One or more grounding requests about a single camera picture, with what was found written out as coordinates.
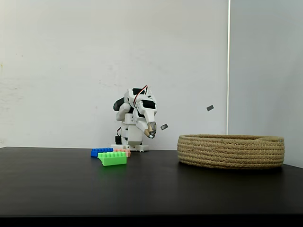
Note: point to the white vertical wall trim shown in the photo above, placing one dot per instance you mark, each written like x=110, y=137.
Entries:
x=228, y=71

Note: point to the pink lego block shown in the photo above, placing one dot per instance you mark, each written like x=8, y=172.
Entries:
x=124, y=151

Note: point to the blue lego block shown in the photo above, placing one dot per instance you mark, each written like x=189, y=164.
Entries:
x=101, y=151

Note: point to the green lego block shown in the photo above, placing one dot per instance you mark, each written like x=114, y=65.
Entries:
x=113, y=159

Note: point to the grey tape piece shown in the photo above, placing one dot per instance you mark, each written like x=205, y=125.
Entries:
x=210, y=107
x=164, y=126

